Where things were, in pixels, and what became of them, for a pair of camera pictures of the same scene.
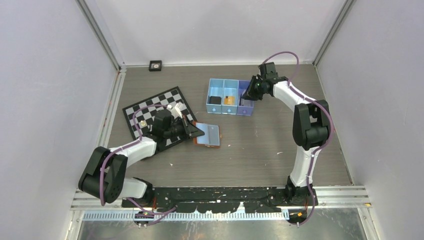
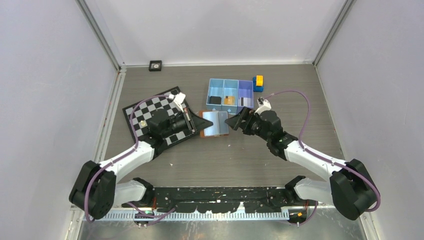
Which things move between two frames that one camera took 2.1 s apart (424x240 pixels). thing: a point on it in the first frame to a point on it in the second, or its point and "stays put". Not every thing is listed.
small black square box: x=155 y=65 stays put
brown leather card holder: x=211 y=138 to x=220 y=121
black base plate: x=224 y=199 stays put
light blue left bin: x=215 y=89 stays put
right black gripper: x=249 y=94 to x=236 y=121
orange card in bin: x=229 y=100 stays put
